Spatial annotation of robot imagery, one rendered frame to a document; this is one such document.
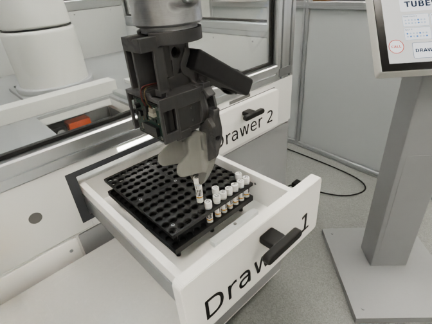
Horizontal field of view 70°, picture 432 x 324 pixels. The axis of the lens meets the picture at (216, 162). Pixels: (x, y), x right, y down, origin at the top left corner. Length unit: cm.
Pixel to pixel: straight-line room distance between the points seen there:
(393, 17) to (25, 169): 98
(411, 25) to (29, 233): 105
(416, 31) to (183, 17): 83
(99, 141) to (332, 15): 181
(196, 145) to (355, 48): 181
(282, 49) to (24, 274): 80
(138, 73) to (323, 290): 134
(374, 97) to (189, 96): 184
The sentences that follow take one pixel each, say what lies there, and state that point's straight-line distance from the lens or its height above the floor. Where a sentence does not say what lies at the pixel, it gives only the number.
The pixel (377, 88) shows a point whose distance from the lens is 211.
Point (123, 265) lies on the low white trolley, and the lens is 64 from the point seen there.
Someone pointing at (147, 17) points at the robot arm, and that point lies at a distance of 34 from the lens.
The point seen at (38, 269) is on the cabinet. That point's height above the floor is 77.
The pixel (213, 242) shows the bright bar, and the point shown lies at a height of 85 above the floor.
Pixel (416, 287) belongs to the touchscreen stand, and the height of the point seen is 4.
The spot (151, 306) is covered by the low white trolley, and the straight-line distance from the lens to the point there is 57.
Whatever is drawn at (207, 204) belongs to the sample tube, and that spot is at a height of 91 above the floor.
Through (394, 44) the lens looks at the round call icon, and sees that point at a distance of 103.
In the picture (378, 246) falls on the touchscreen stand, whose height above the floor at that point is 17.
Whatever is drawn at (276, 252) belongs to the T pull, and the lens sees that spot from 41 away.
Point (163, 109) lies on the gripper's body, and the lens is 33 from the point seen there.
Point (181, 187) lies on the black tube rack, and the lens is 55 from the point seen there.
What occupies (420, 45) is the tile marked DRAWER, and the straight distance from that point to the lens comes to 106.
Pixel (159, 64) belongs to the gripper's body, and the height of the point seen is 114.
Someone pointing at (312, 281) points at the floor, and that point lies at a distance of 156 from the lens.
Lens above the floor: 121
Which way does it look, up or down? 31 degrees down
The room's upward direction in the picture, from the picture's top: 5 degrees counter-clockwise
